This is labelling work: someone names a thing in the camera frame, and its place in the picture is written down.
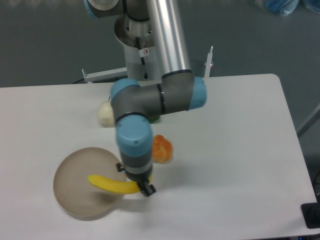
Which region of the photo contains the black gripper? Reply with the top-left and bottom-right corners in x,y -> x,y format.
116,163 -> 157,197

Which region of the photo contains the yellow toy banana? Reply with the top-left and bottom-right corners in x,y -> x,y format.
87,174 -> 141,195

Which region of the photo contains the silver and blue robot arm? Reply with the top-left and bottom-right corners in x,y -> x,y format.
84,0 -> 207,197

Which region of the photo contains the beige round plate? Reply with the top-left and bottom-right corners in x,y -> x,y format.
53,147 -> 126,221

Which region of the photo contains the orange knotted bread roll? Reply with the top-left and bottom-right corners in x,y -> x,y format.
152,134 -> 173,164

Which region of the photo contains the green toy bell pepper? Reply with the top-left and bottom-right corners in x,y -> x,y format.
147,115 -> 160,124

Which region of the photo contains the white toy pear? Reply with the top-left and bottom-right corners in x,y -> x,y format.
97,97 -> 115,128

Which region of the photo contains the black device at table edge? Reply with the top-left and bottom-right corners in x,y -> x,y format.
301,202 -> 320,229

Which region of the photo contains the blue plastic bag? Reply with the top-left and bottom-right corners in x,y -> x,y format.
264,0 -> 299,16

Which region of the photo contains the black cable on pedestal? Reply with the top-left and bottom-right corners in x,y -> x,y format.
134,36 -> 149,80

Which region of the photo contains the white metal bracket left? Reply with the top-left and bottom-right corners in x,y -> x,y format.
81,67 -> 127,83

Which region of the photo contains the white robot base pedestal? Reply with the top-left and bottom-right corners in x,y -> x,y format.
114,14 -> 161,81

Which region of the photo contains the white metal post right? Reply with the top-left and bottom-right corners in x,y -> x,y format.
204,46 -> 214,78

